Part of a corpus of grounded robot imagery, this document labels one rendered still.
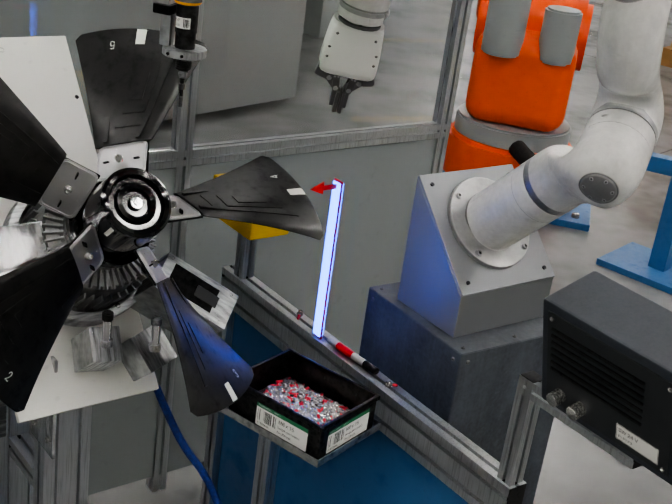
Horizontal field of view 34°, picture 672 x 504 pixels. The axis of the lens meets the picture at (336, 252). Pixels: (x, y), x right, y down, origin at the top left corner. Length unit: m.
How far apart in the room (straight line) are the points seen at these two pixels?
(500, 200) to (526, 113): 3.51
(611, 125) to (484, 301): 0.45
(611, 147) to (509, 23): 3.60
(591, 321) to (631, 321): 0.05
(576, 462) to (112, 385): 1.97
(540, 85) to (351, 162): 2.61
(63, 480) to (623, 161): 1.16
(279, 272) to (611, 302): 1.55
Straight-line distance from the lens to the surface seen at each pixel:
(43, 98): 2.10
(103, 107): 1.91
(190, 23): 1.75
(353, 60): 1.91
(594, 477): 3.56
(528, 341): 2.17
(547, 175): 1.96
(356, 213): 3.10
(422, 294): 2.15
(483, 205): 2.09
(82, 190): 1.80
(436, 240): 2.10
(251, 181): 1.97
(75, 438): 2.10
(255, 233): 2.26
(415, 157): 3.17
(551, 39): 5.44
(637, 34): 1.73
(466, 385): 2.10
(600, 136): 1.85
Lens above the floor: 1.88
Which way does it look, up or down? 23 degrees down
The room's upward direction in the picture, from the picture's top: 8 degrees clockwise
